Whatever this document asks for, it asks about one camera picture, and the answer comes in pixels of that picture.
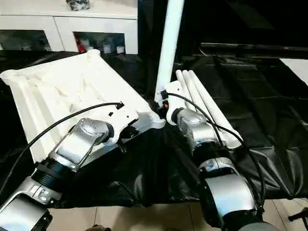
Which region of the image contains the white plastic table leg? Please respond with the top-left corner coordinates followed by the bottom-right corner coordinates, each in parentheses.
top-left (154, 0), bottom-right (185, 104)
top-left (181, 70), bottom-right (227, 140)
top-left (175, 71), bottom-right (195, 114)
top-left (188, 70), bottom-right (243, 148)

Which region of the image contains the white plastic table top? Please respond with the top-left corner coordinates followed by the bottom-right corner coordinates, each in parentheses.
top-left (0, 49), bottom-right (167, 163)

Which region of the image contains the black work mat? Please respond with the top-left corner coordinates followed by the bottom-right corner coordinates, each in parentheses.
top-left (0, 48), bottom-right (308, 208)

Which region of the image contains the black left robot foot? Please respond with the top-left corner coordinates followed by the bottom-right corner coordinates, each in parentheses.
top-left (90, 223), bottom-right (112, 231)

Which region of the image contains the black furniture with yellow label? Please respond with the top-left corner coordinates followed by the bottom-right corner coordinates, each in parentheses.
top-left (137, 0), bottom-right (308, 59)

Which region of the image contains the white cabinet with glass doors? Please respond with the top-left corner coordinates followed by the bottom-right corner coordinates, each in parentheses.
top-left (0, 0), bottom-right (139, 55)

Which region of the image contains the dark tangled bundle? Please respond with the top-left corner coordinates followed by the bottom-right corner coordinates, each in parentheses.
top-left (66, 0), bottom-right (91, 12)

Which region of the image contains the black metal stand leg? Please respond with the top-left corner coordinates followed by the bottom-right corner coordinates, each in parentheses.
top-left (288, 207), bottom-right (308, 223)

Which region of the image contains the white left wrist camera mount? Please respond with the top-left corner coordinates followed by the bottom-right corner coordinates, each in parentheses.
top-left (108, 106), bottom-right (141, 139)

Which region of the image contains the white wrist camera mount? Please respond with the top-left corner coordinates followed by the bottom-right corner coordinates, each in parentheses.
top-left (163, 80), bottom-right (186, 119)
top-left (108, 106), bottom-right (141, 139)

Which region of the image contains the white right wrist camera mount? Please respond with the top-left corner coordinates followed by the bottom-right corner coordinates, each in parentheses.
top-left (163, 80), bottom-right (186, 119)

